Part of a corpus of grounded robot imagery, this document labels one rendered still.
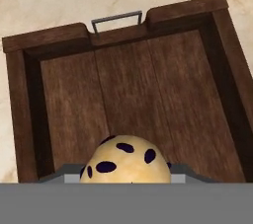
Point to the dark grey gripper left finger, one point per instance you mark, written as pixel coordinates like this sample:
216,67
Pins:
70,174

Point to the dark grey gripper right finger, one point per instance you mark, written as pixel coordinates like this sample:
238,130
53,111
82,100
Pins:
179,174

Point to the blueberry muffin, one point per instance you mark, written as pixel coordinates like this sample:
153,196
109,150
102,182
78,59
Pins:
126,165

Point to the dark wooden tray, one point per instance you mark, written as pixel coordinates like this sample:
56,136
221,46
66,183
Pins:
131,89

